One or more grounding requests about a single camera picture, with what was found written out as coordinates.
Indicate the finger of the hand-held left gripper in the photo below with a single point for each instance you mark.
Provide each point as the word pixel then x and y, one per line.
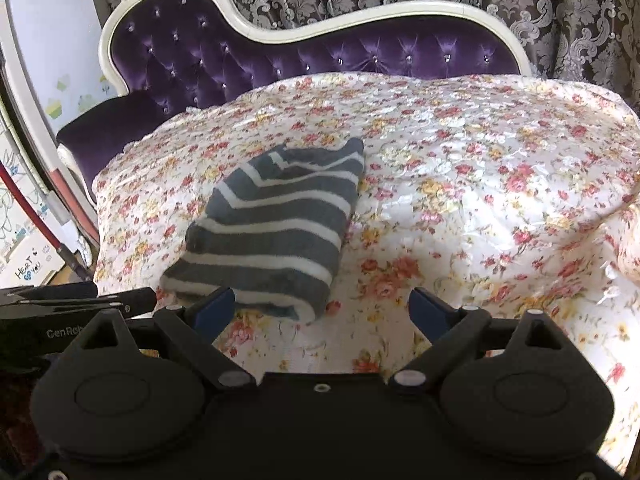
pixel 137 302

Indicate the green wall stickers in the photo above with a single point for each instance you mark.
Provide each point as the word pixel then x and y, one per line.
pixel 67 100

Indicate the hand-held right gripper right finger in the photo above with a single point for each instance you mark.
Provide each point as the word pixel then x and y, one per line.
pixel 426 311

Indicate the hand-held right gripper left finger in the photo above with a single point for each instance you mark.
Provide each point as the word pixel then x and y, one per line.
pixel 216 311

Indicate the grey white striped garment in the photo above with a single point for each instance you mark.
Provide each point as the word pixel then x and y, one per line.
pixel 280 220

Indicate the floral quilted blanket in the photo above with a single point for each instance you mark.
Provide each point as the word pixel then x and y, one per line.
pixel 475 200

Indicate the purple tufted sofa white frame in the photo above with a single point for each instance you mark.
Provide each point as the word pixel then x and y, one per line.
pixel 200 55

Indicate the white drawing paper sheet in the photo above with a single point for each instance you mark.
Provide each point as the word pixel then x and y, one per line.
pixel 25 255

